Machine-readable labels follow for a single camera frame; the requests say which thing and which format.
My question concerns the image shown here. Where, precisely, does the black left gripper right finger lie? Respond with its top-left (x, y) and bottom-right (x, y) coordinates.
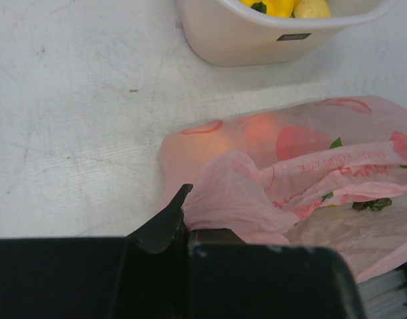
top-left (187, 229), bottom-right (366, 318)

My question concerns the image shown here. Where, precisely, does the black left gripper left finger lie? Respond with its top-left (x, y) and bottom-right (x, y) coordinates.
top-left (0, 184), bottom-right (192, 318)

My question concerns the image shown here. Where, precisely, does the pink plastic bag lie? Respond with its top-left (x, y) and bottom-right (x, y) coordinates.
top-left (161, 96), bottom-right (407, 282)

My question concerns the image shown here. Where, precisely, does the white plastic fruit basket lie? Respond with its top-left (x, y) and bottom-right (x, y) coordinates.
top-left (176, 1), bottom-right (396, 67)

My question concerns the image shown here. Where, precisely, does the yellow bell pepper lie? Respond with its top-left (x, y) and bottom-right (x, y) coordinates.
top-left (240, 0), bottom-right (298, 18)

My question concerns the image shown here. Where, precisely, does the pale yellow pear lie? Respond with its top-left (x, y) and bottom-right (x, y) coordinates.
top-left (292, 0), bottom-right (331, 19)

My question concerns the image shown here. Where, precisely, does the aluminium front rail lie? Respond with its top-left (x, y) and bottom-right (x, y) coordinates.
top-left (357, 263), bottom-right (407, 319)

